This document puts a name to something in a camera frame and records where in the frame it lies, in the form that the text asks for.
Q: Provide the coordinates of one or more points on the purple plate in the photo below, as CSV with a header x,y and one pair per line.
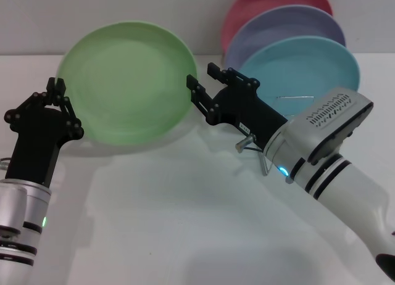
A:
x,y
271,29

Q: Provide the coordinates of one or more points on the red plate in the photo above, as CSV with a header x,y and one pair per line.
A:
x,y
247,10

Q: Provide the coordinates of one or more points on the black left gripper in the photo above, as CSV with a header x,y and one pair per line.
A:
x,y
34,149

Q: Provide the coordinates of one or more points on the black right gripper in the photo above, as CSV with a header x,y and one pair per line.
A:
x,y
250,118

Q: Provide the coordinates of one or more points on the green plate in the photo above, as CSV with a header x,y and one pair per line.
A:
x,y
129,84

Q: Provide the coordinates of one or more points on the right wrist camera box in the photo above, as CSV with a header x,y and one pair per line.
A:
x,y
330,118

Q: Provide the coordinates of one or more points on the blue plate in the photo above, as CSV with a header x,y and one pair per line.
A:
x,y
296,63

